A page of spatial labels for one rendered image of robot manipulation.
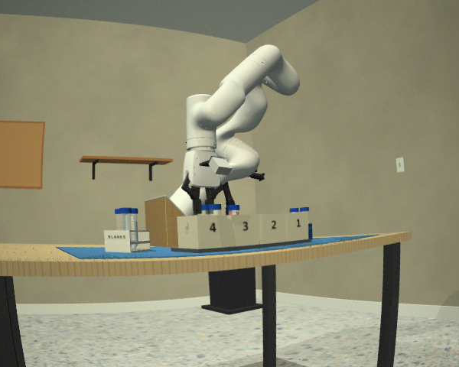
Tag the blue bench mat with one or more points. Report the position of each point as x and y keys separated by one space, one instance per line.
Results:
x=120 y=255

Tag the beige tube rack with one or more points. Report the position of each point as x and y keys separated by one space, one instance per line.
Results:
x=119 y=241

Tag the sample tube with blue cap and orange dot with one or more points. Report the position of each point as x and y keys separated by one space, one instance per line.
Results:
x=233 y=209

